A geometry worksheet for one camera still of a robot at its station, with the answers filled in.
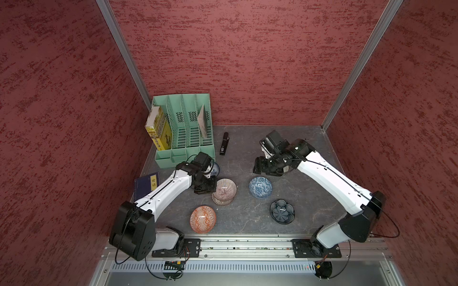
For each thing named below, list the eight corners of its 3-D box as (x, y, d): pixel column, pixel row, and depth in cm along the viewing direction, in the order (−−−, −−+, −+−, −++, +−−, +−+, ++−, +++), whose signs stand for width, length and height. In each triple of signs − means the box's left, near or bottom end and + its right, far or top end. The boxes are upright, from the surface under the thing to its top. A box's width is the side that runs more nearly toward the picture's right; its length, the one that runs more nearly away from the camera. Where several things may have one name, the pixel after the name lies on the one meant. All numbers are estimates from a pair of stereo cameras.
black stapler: (220, 155, 108) (220, 150, 104) (224, 136, 118) (224, 131, 114) (226, 155, 108) (225, 151, 104) (230, 137, 118) (229, 132, 114)
